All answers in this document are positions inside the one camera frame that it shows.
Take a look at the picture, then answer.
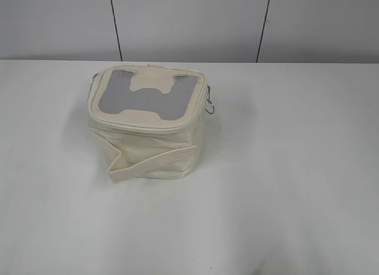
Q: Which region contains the silver zipper pull with ring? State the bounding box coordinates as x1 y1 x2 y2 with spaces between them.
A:
205 85 215 115

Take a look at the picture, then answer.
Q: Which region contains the cream bag with silver panel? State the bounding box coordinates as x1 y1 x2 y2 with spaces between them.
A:
87 65 208 182

